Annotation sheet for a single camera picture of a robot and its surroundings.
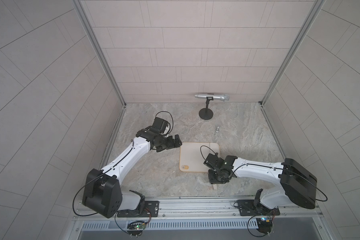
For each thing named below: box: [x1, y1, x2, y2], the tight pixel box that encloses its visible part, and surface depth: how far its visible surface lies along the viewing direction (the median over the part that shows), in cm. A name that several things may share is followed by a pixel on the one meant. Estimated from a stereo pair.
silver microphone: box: [194, 94, 230, 101], surface depth 95 cm
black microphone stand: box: [199, 96, 214, 120], surface depth 111 cm
